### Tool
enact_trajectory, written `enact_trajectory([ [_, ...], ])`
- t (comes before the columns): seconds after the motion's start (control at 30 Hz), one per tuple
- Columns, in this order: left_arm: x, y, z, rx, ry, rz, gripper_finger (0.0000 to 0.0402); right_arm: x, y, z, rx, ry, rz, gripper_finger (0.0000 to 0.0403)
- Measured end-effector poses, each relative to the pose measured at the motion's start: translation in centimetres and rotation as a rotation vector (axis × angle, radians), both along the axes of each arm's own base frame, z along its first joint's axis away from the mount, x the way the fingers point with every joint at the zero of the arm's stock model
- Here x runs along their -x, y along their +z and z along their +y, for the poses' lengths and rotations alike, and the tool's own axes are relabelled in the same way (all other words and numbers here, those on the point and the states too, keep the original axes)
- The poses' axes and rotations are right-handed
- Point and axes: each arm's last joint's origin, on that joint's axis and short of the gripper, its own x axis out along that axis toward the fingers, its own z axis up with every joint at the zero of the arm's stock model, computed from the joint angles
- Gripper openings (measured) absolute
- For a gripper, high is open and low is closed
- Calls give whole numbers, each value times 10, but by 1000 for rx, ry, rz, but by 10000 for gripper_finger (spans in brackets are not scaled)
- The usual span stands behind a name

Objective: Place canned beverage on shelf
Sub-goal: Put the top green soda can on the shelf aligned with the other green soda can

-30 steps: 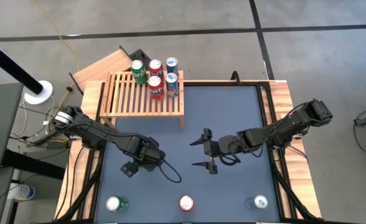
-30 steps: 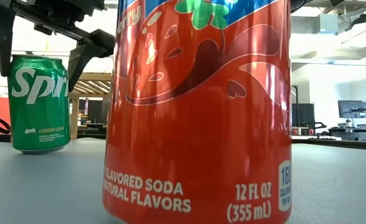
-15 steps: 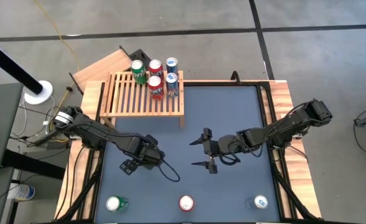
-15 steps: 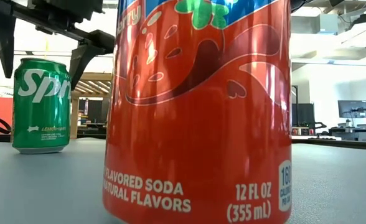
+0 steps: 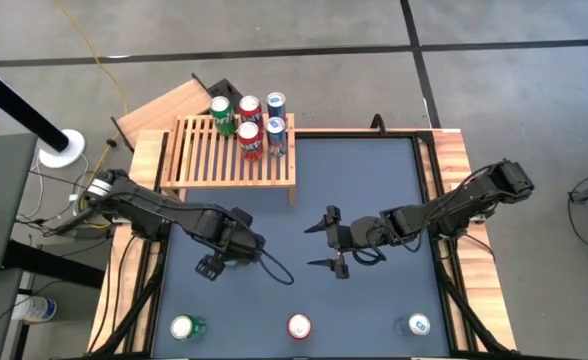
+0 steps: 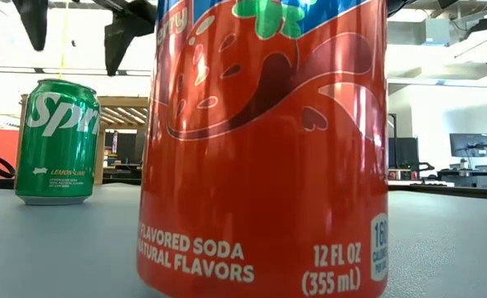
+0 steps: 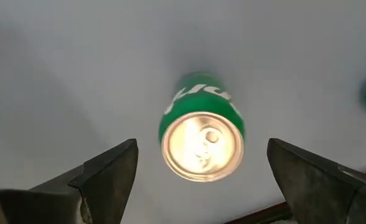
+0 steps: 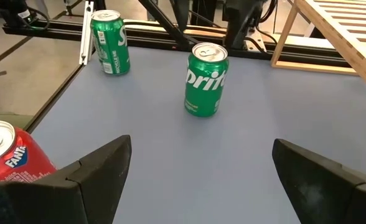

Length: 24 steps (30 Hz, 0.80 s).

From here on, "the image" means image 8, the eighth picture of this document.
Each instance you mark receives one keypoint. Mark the red Fanta can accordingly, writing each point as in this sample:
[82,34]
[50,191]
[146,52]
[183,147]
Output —
[18,161]

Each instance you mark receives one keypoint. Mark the green Sprite can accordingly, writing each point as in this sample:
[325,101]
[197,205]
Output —
[204,90]
[111,43]

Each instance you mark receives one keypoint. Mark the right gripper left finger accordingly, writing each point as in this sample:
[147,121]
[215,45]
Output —
[86,193]

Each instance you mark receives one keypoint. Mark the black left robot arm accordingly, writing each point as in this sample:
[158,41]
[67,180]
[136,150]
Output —
[239,21]

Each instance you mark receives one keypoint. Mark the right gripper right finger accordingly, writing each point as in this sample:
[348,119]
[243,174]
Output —
[320,193]

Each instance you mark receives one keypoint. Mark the black diagonal frame strut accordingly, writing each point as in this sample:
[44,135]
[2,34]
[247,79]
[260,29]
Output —
[164,21]

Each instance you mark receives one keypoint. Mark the white aluminium bracket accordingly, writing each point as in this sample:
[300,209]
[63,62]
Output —
[86,31]

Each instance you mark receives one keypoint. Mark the wooden table side board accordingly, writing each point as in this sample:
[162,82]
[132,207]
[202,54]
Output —
[301,42]

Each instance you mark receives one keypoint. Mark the wooden slatted shelf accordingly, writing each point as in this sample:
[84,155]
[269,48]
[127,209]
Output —
[335,42]

